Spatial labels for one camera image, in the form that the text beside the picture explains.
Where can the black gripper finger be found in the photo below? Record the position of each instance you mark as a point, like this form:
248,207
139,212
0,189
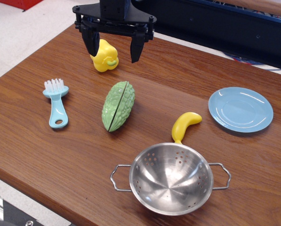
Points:
136,46
91,43

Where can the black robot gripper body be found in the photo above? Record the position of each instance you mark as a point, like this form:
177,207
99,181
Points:
119,17

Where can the yellow toy banana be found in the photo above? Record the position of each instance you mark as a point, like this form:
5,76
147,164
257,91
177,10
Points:
182,123

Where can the yellow toy bell pepper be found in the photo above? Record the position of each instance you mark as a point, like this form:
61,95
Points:
106,58

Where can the light blue dish brush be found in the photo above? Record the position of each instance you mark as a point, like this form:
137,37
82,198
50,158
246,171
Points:
55,90

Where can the green toy bitter melon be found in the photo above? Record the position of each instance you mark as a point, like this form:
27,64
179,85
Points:
118,105

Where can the red box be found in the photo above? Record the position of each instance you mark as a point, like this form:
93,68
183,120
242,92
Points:
21,4

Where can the light blue plate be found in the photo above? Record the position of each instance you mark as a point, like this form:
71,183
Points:
240,109

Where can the black metal frame rail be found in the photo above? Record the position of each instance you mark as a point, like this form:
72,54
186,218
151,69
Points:
233,30

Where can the steel colander with handles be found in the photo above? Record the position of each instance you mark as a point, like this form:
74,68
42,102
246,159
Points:
172,179

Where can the black base plate with screw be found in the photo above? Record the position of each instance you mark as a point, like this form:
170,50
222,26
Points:
12,216

